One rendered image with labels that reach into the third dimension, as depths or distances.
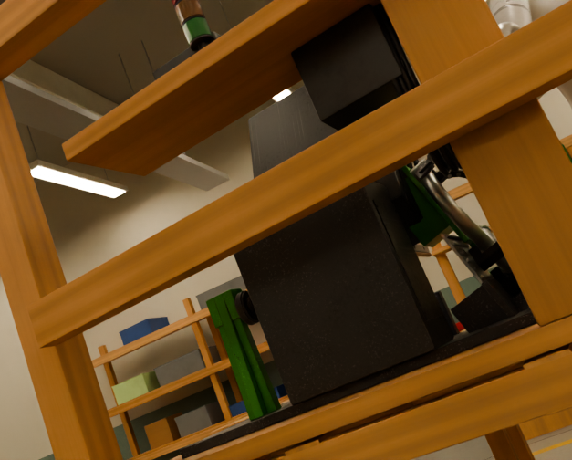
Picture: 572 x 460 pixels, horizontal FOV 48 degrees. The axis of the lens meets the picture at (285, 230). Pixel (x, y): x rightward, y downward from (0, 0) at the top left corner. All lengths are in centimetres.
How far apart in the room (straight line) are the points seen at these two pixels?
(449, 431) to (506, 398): 10
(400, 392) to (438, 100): 45
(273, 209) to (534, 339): 45
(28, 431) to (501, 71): 855
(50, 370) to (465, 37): 101
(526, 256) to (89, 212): 781
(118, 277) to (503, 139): 71
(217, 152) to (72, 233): 222
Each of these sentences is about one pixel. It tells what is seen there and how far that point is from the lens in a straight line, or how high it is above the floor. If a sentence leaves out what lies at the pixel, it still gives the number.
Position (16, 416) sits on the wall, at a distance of 925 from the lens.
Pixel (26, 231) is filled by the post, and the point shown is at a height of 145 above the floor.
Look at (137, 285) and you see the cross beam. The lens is 121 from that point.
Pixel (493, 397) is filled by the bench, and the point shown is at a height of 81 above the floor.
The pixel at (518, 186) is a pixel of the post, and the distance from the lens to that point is 101.
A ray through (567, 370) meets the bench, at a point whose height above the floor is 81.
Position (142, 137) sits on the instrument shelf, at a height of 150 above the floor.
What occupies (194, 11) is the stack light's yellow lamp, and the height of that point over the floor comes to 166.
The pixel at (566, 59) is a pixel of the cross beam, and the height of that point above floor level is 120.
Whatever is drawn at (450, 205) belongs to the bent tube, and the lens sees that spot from 129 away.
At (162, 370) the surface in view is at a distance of 737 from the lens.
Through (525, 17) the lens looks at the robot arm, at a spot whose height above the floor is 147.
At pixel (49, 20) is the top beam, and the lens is 156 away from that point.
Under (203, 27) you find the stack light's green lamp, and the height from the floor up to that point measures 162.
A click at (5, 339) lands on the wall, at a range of 930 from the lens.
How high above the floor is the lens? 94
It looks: 13 degrees up
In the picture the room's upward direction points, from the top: 22 degrees counter-clockwise
